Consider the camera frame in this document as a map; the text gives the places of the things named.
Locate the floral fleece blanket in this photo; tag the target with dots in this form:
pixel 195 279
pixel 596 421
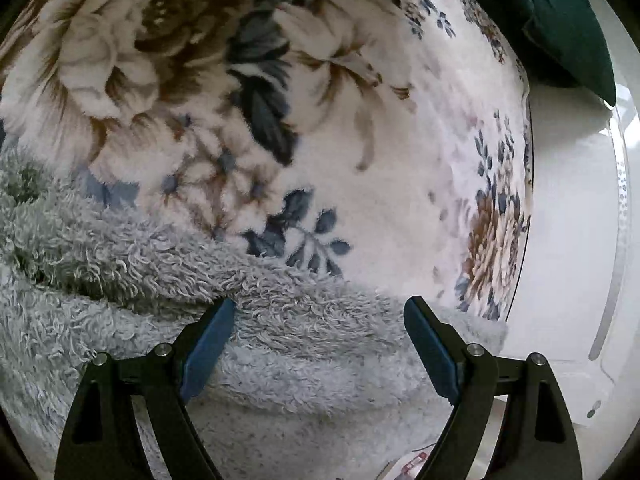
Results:
pixel 385 142

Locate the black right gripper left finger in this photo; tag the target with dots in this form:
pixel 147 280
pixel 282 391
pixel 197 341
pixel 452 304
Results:
pixel 101 439

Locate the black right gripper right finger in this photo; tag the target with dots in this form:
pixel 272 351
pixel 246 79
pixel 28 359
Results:
pixel 536 439

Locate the grey fluffy pants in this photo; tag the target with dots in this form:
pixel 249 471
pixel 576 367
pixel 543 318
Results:
pixel 318 381

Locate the dark teal pillow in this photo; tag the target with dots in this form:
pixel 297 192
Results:
pixel 565 46

